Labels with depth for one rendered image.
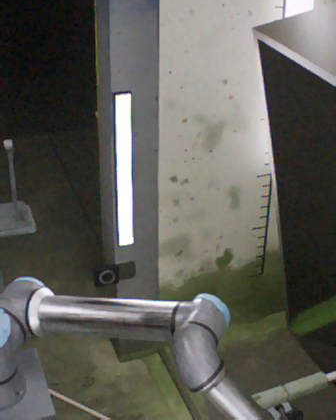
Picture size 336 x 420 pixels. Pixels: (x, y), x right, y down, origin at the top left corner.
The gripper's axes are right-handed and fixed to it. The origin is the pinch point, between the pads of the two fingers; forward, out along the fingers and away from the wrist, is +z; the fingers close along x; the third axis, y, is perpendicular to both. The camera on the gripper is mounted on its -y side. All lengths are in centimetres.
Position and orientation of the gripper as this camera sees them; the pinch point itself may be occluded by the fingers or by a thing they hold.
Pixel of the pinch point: (273, 399)
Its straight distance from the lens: 231.2
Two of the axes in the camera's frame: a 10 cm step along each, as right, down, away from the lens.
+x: 9.2, -2.2, 3.2
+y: -0.2, 7.9, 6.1
